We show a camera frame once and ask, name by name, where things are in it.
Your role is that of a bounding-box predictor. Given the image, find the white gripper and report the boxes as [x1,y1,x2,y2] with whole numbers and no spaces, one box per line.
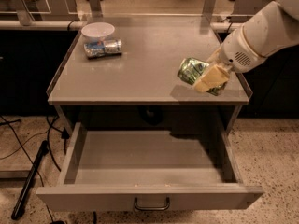
[192,25,267,93]

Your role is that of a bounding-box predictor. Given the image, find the green soda can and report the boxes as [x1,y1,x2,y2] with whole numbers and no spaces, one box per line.
[178,58,226,95]

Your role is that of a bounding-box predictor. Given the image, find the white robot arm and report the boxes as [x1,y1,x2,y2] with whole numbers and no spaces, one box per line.
[192,0,299,92]

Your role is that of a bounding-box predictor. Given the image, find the grey cabinet with top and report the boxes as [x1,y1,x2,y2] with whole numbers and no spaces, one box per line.
[46,15,254,135]

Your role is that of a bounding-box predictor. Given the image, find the silver blue soda can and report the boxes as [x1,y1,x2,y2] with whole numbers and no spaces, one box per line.
[83,39,122,59]

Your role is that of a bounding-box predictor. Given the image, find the open grey top drawer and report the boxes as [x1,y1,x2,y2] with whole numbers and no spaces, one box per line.
[36,124,263,211]

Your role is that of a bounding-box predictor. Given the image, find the grey desk background right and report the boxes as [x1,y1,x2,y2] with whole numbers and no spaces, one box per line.
[230,0,274,23]

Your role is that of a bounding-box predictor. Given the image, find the grey desk background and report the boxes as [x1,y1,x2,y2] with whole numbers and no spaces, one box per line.
[230,0,274,23]
[0,0,78,21]

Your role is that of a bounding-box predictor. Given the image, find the white bowl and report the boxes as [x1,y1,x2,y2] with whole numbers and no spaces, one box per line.
[81,22,115,42]

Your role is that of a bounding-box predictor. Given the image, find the black bar on floor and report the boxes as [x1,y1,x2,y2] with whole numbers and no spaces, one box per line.
[11,141,48,220]

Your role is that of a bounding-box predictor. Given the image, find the grey desk background left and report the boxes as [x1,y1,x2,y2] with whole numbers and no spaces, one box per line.
[0,0,78,21]

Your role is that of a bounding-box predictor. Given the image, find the dark metal drawer handle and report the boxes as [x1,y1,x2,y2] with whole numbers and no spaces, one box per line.
[134,197,170,212]

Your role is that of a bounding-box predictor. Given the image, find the black floor cables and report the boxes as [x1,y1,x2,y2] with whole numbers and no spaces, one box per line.
[0,115,71,224]

